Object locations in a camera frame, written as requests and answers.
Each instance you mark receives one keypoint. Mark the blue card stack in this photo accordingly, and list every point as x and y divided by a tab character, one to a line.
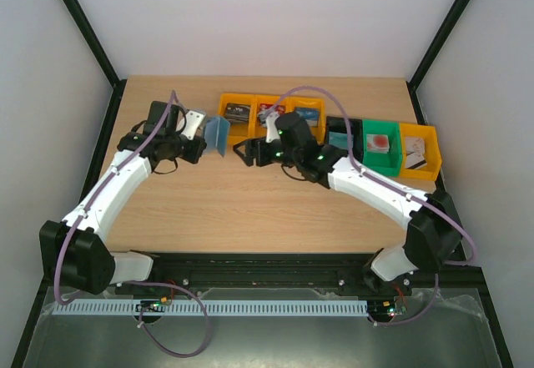
310	115

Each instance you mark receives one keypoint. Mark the black frame post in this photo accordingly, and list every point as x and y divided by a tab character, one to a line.
448	24
90	37

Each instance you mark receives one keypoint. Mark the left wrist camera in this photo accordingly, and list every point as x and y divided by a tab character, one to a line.
193	121

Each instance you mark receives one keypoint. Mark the far right orange bin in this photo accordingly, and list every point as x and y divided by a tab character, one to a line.
432	154

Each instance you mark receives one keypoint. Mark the left black frame post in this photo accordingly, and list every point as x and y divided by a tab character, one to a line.
90	37

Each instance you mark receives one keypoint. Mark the teal card stack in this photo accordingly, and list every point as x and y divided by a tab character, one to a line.
337	139

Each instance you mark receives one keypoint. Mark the white pink credit card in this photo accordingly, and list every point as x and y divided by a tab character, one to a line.
415	161

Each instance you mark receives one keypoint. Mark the orange bin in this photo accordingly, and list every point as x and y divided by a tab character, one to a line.
242	131
262	98
432	154
318	103

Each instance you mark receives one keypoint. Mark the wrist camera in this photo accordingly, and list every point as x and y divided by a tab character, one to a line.
193	121
268	117

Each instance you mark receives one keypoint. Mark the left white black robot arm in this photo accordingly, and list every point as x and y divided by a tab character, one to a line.
74	250

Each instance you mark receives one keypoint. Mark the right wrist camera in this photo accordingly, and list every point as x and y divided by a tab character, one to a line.
268	117

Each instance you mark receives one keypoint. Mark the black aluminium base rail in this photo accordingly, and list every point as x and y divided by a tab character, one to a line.
344	274

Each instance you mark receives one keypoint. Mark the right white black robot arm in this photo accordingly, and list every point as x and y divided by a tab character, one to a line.
430	220

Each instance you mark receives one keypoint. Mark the right black frame post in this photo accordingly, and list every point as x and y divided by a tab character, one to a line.
448	24

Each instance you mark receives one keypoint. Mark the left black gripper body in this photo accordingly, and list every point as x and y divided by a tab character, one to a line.
192	156

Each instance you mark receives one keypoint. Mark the black bin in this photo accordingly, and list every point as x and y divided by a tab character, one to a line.
337	124

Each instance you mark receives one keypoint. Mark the green bin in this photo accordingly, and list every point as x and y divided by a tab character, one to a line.
387	164

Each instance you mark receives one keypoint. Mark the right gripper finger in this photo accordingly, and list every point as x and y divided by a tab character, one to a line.
245	157
244	145

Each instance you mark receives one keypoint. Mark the red white card stack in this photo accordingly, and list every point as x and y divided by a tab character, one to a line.
377	143

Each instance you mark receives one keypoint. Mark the teal leather card holder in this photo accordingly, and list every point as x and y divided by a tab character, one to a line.
216	133

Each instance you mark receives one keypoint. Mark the black card stack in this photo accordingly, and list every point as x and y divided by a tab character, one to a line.
237	113

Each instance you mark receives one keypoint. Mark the light blue cable duct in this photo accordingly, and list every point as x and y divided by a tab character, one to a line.
217	308

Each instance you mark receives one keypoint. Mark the white pink card stack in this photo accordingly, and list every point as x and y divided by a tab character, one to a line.
415	144

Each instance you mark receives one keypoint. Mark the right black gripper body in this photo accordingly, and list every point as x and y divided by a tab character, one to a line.
255	152

